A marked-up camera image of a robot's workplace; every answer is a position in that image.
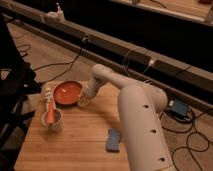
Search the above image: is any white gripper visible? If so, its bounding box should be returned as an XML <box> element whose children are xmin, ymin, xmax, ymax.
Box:
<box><xmin>78</xmin><ymin>81</ymin><xmax>100</xmax><ymax>107</ymax></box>

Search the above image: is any white tube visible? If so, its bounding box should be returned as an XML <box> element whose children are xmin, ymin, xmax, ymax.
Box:
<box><xmin>41</xmin><ymin>88</ymin><xmax>53</xmax><ymax>105</ymax></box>

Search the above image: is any blue power box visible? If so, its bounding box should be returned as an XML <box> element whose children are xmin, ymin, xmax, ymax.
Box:
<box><xmin>169</xmin><ymin>99</ymin><xmax>188</xmax><ymax>117</ymax></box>

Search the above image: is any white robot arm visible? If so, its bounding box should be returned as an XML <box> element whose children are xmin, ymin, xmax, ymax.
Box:
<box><xmin>78</xmin><ymin>64</ymin><xmax>176</xmax><ymax>171</ymax></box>

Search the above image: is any white device on rail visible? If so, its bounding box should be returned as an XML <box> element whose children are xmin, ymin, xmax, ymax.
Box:
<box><xmin>45</xmin><ymin>3</ymin><xmax>65</xmax><ymax>22</ymax></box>

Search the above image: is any black tripod stand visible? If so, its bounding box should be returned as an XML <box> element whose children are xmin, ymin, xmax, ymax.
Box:
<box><xmin>0</xmin><ymin>13</ymin><xmax>41</xmax><ymax>171</ymax></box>

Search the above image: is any blue sponge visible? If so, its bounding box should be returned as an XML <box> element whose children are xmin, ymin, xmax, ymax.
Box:
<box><xmin>105</xmin><ymin>128</ymin><xmax>121</xmax><ymax>153</ymax></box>

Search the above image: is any orange carrot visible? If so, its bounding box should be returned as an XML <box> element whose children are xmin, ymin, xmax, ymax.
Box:
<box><xmin>46</xmin><ymin>98</ymin><xmax>55</xmax><ymax>124</ymax></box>

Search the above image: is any black floor cable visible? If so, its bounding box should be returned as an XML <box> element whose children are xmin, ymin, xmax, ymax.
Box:
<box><xmin>16</xmin><ymin>36</ymin><xmax>88</xmax><ymax>84</ymax></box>

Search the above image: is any white cup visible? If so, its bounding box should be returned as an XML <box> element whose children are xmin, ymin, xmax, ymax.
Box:
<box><xmin>41</xmin><ymin>109</ymin><xmax>62</xmax><ymax>133</ymax></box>

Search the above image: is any black cables right floor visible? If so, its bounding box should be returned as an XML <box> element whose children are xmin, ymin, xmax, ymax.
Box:
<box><xmin>159</xmin><ymin>108</ymin><xmax>213</xmax><ymax>171</ymax></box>

